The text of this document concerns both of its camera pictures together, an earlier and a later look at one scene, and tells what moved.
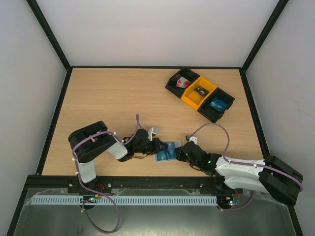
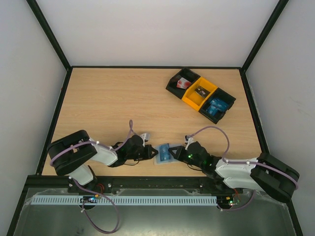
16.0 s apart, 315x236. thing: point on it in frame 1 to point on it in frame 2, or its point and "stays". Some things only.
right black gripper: (183, 152) stays
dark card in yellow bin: (201, 91) stays
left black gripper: (156, 148) to (147, 155)
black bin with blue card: (214, 106) stays
